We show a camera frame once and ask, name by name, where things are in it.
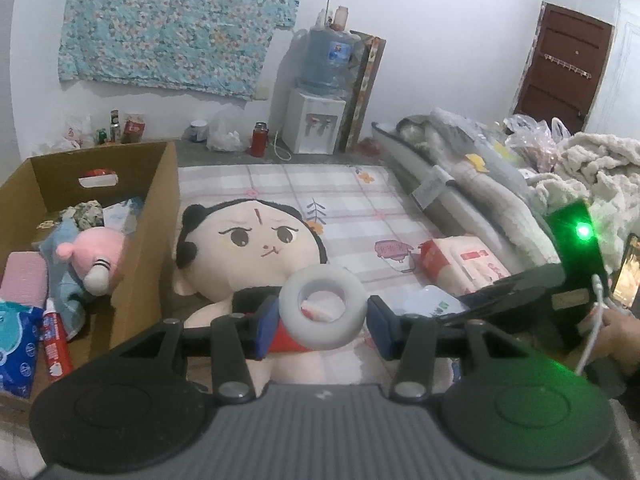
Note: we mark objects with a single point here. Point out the brown cardboard box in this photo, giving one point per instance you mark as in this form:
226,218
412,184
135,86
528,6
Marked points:
150,240

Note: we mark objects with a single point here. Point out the person's right hand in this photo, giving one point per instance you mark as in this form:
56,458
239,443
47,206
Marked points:
622,335

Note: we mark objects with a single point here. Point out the camouflage cloth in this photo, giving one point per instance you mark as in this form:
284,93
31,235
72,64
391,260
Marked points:
82,214

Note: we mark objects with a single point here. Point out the clear plastic bags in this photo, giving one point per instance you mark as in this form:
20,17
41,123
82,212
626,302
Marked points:
535,140

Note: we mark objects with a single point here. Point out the red thermos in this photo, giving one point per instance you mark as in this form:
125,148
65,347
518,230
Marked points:
258,141

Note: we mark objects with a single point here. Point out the pink plush toy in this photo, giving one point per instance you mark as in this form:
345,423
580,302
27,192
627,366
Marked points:
100,247

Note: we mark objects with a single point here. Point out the crumpled white plastic bag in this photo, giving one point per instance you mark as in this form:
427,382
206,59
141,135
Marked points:
70,132

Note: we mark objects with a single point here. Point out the white and blue packet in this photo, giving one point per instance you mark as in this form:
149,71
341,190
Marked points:
122,215

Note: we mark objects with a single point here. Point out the grey folded bedding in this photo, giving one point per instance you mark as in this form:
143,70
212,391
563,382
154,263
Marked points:
450,160

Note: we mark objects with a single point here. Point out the pink towel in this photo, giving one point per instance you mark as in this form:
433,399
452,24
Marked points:
22,277

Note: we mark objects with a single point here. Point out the white tape roll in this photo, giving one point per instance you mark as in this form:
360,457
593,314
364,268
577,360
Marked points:
320,336

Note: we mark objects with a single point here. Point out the red and white tissue pack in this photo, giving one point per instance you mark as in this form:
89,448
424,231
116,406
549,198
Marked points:
450,260

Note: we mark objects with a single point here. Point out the patterned leaning board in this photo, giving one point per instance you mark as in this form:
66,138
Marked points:
365,90

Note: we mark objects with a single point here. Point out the white water dispenser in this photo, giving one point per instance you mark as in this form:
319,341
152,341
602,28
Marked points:
310,120

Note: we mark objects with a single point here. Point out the clear wipes pack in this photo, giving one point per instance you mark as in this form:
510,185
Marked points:
425,302

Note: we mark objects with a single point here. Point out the teal floral wall cloth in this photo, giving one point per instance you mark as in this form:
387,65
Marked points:
175,20

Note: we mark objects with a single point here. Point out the brown wooden door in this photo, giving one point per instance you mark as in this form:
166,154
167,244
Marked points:
560,70

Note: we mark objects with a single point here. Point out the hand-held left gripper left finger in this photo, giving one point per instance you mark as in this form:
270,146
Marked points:
265,331

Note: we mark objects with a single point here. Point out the large black-haired plush doll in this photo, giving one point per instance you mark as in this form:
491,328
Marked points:
250,240

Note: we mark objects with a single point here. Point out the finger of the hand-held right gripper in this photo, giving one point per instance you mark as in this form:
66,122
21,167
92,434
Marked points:
525,285
515,315

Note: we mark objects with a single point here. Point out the blue tissue packet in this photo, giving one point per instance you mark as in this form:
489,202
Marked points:
17,350

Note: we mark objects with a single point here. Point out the red and white toothpaste tube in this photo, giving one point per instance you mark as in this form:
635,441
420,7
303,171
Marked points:
56,340

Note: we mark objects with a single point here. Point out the smartphone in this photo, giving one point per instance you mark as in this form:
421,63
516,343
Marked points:
627,275

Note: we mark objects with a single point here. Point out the white and blue cup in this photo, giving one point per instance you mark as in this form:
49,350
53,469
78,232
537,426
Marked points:
198,131

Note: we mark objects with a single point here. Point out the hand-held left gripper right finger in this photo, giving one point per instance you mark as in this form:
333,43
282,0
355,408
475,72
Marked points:
382,331

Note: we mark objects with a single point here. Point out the white fluffy blanket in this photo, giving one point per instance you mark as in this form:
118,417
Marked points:
600,160

